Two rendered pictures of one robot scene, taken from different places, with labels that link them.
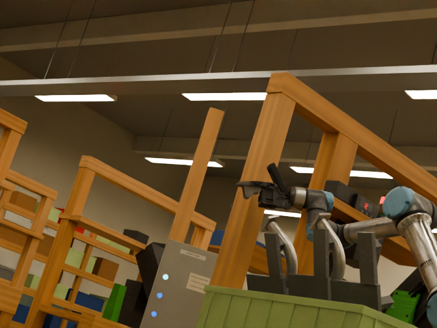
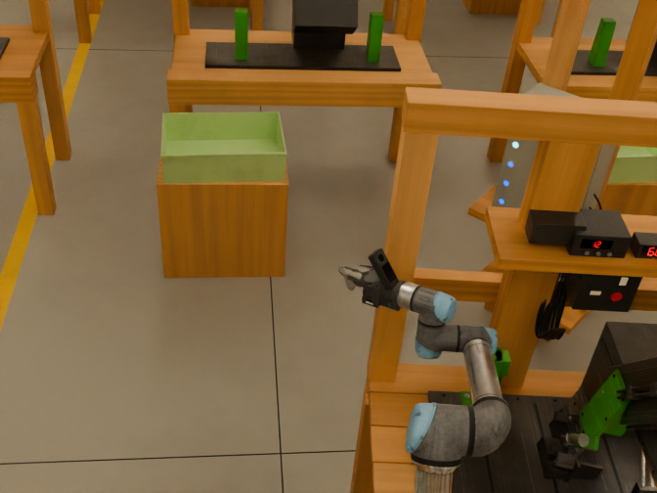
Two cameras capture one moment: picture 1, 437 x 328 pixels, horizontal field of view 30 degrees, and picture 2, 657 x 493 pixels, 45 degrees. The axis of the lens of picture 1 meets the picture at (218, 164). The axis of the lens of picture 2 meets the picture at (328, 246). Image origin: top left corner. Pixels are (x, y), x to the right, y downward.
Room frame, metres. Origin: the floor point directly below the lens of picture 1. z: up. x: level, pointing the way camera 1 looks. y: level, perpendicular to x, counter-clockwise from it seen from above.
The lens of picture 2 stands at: (1.45, -1.14, 2.92)
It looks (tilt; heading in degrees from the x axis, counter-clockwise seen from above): 39 degrees down; 38
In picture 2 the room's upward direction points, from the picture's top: 5 degrees clockwise
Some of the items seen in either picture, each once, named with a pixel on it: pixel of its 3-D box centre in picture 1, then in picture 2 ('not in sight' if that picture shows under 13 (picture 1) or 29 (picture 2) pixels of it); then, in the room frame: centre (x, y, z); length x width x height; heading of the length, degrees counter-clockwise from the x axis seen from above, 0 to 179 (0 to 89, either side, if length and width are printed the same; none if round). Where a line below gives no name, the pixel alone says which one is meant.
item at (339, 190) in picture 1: (341, 194); (554, 227); (3.29, -0.53, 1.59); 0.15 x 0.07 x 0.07; 131
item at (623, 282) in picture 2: (357, 246); (601, 279); (3.40, -0.67, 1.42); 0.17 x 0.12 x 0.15; 131
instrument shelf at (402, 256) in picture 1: (368, 233); (643, 245); (3.51, -0.72, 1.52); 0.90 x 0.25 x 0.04; 131
